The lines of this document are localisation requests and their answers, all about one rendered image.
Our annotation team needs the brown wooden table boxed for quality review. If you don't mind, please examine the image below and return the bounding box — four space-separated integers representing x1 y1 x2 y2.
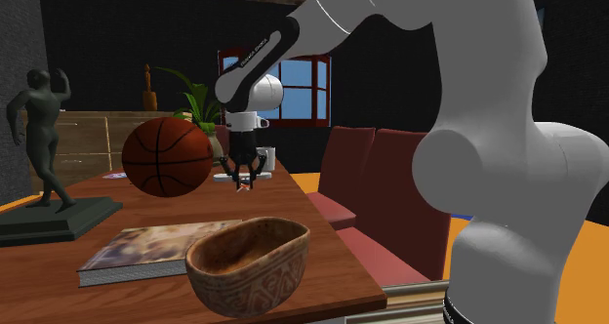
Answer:
0 157 389 324

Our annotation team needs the dark human figure statue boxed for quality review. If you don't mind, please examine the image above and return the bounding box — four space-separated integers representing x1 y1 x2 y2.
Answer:
0 67 125 248

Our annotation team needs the red framed window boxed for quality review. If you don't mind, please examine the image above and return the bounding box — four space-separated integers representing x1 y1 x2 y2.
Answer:
217 47 333 129

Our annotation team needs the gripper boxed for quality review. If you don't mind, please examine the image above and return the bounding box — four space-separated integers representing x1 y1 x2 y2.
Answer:
220 129 267 191

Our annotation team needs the book with pale cover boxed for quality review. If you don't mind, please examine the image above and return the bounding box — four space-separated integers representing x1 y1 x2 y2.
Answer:
76 219 244 289

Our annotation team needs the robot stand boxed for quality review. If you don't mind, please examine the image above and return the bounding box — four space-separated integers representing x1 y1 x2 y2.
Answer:
343 279 451 324

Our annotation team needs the brown patterned bowl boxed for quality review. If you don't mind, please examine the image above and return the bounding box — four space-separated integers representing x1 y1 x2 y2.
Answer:
184 216 312 320

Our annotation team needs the orange basketball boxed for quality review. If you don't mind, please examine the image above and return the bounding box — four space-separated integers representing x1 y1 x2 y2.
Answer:
121 116 215 199

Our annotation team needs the green potted plant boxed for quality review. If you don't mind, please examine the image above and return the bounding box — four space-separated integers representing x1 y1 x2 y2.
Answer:
155 66 225 168

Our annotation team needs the brown wooden figure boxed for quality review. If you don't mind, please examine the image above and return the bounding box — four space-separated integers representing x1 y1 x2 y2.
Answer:
142 63 159 112

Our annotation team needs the white mug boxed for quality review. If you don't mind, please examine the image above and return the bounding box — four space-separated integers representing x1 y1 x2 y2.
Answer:
256 145 277 173

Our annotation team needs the wooden sideboard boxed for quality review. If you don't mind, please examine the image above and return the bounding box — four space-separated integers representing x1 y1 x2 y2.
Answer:
20 109 194 195

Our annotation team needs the red chair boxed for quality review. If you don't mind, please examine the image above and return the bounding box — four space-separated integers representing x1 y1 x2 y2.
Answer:
335 128 453 287
305 125 378 232

